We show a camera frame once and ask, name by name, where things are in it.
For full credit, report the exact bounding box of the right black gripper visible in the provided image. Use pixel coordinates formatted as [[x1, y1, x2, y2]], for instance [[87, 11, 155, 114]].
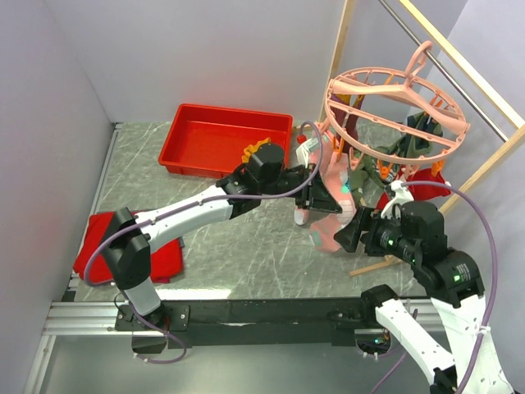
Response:
[[332, 203, 418, 260]]

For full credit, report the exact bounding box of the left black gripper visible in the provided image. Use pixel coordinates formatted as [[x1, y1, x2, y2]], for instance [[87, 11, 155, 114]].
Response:
[[261, 164, 342, 214]]

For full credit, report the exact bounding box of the pink patterned sock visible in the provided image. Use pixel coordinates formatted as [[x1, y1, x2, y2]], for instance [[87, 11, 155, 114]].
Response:
[[293, 126, 340, 227], [309, 153, 356, 253]]

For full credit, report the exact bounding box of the mustard yellow sock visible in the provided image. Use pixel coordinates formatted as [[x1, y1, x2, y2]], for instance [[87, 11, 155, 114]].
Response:
[[241, 138, 271, 163]]

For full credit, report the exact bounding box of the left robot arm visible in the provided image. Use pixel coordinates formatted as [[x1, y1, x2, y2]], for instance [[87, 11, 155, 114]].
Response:
[[100, 143, 342, 330]]

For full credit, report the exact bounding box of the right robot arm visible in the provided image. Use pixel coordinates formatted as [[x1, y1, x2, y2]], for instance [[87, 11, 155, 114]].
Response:
[[334, 201, 514, 393]]

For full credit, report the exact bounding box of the pink round sock hanger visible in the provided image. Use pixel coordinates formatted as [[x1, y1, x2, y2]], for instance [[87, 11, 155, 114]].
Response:
[[324, 40, 470, 167]]

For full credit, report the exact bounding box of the olive green sock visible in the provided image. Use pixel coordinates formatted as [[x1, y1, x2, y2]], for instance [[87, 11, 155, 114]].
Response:
[[347, 155, 398, 204]]

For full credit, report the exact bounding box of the red hanging sock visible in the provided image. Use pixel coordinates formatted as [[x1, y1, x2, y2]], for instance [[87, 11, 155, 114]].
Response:
[[376, 166, 452, 213]]

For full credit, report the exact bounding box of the maroon hanging sock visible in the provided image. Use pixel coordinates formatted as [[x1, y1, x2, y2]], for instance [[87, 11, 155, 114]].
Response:
[[331, 94, 358, 140]]

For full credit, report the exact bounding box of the dark navy green sock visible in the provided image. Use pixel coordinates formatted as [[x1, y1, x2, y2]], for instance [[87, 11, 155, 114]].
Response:
[[387, 110, 445, 159]]

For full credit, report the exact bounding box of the red plastic bin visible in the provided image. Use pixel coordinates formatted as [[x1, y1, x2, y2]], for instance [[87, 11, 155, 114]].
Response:
[[158, 103, 294, 178]]

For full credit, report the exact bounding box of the red folded cloth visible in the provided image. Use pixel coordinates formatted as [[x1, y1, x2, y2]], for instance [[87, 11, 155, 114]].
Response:
[[73, 212, 184, 284]]

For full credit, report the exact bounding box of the metal hanging rod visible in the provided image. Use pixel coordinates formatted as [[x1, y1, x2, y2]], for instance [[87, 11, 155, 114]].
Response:
[[378, 0, 509, 143]]

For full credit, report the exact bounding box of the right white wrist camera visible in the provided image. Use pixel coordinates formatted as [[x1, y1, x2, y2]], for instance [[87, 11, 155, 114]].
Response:
[[381, 180, 413, 219]]

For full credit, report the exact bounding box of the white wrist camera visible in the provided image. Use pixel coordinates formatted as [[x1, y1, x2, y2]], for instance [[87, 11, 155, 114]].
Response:
[[295, 138, 319, 167], [381, 180, 413, 219]]

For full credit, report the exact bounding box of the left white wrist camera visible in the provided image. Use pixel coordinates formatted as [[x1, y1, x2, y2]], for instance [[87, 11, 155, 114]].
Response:
[[295, 138, 319, 167]]

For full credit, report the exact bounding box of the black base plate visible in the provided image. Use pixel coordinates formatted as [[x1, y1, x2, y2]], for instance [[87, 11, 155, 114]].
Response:
[[115, 297, 397, 357]]

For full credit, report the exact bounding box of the wooden drying rack frame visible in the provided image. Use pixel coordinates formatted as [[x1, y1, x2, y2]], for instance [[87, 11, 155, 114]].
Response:
[[293, 0, 525, 277]]

